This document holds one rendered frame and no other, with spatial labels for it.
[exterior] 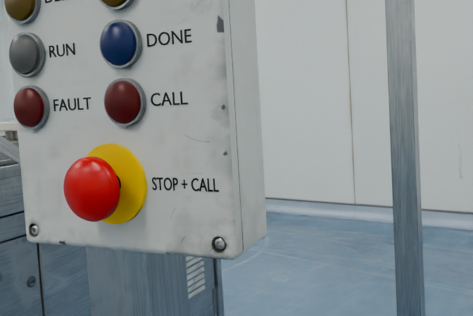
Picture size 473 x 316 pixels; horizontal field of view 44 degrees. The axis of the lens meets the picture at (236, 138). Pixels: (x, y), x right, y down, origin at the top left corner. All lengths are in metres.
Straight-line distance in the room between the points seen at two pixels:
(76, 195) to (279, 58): 4.20
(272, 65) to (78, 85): 4.19
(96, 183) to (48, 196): 0.08
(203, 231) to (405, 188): 1.18
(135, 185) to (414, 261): 1.23
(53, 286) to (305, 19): 3.33
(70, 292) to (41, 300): 0.09
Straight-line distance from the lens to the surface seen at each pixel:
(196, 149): 0.35
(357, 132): 4.24
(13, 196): 1.29
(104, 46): 0.38
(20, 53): 0.43
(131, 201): 0.38
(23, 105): 0.43
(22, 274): 1.39
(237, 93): 0.35
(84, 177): 0.36
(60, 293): 1.49
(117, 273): 0.48
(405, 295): 1.58
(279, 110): 4.55
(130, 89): 0.37
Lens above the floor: 0.93
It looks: 4 degrees down
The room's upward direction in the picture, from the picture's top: 3 degrees counter-clockwise
